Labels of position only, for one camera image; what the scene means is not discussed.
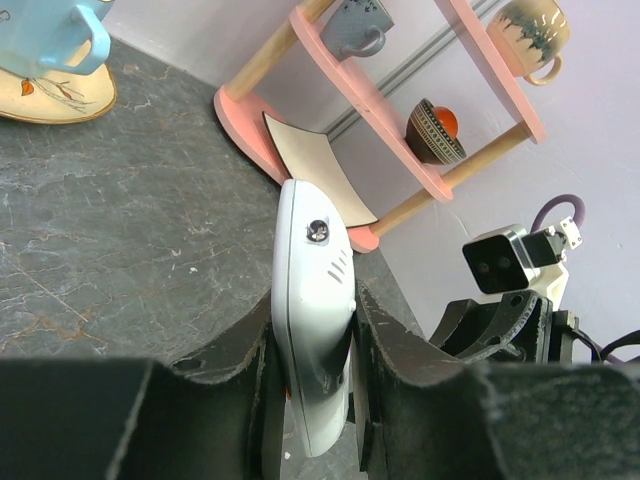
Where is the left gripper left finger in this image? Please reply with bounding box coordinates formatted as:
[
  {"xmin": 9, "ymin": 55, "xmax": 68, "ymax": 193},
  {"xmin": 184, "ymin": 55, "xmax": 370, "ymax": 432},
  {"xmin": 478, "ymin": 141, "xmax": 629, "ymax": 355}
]
[{"xmin": 1, "ymin": 299, "xmax": 273, "ymax": 479}]

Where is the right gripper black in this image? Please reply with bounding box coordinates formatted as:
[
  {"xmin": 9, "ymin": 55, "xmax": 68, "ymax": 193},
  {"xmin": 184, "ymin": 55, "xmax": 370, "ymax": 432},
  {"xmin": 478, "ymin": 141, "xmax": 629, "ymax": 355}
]
[{"xmin": 430, "ymin": 290, "xmax": 600, "ymax": 364}]

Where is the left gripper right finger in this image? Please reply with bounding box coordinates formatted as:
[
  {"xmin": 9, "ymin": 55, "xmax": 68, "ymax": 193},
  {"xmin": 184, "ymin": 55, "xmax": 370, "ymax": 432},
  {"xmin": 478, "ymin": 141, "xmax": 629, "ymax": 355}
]
[{"xmin": 352, "ymin": 284, "xmax": 639, "ymax": 479}]

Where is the white remote control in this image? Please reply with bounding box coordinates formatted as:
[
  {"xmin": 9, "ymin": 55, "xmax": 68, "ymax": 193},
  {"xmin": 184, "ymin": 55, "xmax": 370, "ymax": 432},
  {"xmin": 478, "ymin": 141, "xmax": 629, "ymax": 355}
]
[{"xmin": 271, "ymin": 179, "xmax": 356, "ymax": 458}]

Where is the patterned dark bowl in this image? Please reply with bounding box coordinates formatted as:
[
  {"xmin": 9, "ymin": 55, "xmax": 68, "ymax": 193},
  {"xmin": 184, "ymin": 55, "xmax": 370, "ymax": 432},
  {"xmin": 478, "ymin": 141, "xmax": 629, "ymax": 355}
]
[{"xmin": 405, "ymin": 98, "xmax": 467, "ymax": 165}]

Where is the white square mat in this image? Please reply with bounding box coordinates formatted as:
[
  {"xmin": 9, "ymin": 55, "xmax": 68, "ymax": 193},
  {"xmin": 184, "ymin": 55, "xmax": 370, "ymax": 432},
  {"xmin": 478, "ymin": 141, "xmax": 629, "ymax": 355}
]
[{"xmin": 262, "ymin": 112, "xmax": 378, "ymax": 227}]

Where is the beige ceramic mug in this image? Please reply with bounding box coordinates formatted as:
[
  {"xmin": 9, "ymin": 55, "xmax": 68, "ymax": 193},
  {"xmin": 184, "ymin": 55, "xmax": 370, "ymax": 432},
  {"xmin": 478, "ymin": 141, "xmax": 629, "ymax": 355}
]
[{"xmin": 486, "ymin": 0, "xmax": 570, "ymax": 86}]

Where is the beige leaf saucer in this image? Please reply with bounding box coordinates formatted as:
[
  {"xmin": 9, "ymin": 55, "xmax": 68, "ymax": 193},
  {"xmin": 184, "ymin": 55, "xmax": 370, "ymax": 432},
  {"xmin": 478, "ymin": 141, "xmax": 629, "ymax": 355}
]
[{"xmin": 1, "ymin": 65, "xmax": 117, "ymax": 125}]

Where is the pink three-tier shelf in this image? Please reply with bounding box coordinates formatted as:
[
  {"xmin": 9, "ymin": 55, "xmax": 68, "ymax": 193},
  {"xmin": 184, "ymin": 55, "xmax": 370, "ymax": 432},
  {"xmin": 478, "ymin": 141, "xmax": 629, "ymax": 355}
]
[{"xmin": 213, "ymin": 1, "xmax": 546, "ymax": 253}]

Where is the grey blue mug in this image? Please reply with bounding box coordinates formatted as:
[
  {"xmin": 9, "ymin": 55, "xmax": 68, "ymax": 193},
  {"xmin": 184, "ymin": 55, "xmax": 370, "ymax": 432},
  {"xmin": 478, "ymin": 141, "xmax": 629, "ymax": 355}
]
[{"xmin": 320, "ymin": 0, "xmax": 394, "ymax": 62}]

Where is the light blue cup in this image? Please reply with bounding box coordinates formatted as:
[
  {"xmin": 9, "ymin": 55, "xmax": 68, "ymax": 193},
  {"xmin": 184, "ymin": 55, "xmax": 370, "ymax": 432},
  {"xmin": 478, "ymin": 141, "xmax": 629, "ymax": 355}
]
[{"xmin": 1, "ymin": 0, "xmax": 113, "ymax": 78}]

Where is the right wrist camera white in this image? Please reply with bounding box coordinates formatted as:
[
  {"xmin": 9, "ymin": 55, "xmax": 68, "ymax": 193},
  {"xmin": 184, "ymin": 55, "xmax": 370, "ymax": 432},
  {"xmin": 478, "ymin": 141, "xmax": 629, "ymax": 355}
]
[{"xmin": 462, "ymin": 216, "xmax": 582, "ymax": 311}]

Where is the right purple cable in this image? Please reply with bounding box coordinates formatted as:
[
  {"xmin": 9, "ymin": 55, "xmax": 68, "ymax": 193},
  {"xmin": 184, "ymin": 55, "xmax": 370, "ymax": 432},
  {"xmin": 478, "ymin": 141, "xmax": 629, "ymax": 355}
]
[{"xmin": 527, "ymin": 195, "xmax": 587, "ymax": 236}]

